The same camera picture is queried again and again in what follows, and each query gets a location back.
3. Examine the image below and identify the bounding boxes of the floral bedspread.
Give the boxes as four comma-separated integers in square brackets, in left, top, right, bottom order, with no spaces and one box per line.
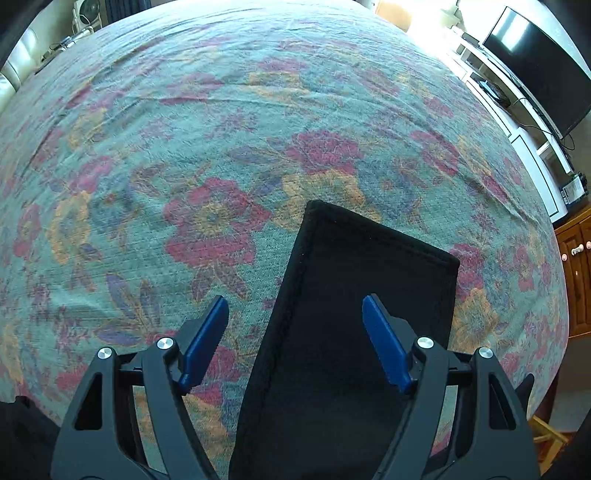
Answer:
[0,0,571,480]

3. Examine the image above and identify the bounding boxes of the small white device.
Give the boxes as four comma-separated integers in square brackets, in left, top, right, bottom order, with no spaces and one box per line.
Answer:
[561,178,587,201]

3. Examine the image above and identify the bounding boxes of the black flat television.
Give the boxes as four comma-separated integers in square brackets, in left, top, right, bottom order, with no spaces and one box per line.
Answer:
[480,6,591,139]

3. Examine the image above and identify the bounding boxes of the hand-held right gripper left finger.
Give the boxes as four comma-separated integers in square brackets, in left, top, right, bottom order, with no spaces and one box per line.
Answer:
[50,295,230,480]

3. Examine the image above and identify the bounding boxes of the white television cabinet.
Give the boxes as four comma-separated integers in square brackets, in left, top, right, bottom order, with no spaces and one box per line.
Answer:
[445,25,575,224]

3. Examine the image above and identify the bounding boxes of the brown wooden cabinet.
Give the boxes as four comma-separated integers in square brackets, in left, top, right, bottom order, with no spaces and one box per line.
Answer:
[554,208,591,340]

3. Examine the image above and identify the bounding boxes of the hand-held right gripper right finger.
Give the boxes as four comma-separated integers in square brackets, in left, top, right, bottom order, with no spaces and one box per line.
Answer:
[361,294,541,480]

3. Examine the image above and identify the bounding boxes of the black pants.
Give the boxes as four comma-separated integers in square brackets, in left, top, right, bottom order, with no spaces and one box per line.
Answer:
[228,200,461,480]

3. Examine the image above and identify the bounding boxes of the dark cloth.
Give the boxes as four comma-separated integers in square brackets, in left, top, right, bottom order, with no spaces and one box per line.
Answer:
[0,394,61,480]

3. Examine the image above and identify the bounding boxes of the cream tufted headboard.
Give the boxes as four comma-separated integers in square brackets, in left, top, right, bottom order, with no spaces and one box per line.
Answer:
[0,25,51,116]

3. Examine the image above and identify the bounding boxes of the white fan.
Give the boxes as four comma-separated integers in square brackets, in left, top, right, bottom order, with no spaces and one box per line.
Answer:
[74,0,107,24]

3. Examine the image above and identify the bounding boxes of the wooden stool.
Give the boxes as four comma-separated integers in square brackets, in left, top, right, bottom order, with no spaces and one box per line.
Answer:
[526,413,571,478]

